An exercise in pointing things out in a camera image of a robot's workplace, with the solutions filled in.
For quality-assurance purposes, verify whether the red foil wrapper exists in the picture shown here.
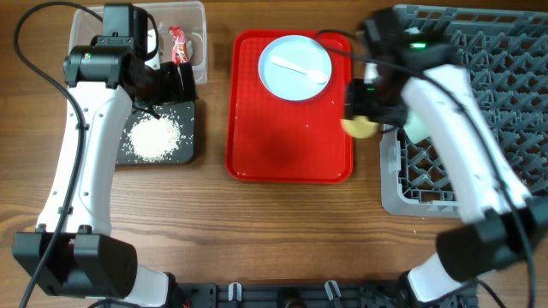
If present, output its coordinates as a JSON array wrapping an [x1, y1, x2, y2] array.
[[169, 27, 191, 64]]

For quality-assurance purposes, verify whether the yellow plastic cup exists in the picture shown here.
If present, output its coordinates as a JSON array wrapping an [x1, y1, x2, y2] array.
[[341, 115, 378, 139]]

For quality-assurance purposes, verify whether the white rice pile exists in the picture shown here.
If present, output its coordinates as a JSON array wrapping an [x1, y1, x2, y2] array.
[[122, 111, 194, 163]]

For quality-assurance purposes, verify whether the white plastic spoon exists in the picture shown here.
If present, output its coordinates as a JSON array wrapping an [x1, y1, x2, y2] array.
[[270, 56, 329, 84]]

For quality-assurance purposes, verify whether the light blue plate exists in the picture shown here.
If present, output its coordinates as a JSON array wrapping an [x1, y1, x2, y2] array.
[[258, 35, 333, 102]]

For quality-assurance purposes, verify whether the light blue bowl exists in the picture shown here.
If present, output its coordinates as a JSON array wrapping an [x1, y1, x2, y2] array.
[[403, 110, 431, 144]]

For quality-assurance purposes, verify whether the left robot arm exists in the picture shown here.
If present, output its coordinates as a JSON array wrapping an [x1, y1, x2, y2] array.
[[12, 3, 198, 308]]

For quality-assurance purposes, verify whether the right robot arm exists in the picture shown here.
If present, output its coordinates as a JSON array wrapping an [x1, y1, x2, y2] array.
[[342, 9, 547, 307]]

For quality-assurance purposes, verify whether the grey dishwasher rack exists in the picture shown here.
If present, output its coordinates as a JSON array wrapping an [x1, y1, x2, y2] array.
[[380, 4, 547, 218]]

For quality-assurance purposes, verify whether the black plastic tray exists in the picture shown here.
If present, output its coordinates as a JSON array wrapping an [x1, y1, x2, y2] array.
[[115, 98, 197, 166]]

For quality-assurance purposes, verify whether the clear plastic bin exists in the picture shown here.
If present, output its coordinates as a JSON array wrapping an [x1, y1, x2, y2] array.
[[68, 1, 208, 85]]

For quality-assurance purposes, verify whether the red serving tray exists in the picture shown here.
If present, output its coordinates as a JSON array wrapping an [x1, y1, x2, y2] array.
[[225, 29, 354, 184]]

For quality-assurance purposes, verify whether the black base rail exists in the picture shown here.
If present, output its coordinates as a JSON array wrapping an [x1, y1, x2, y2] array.
[[180, 280, 404, 308]]

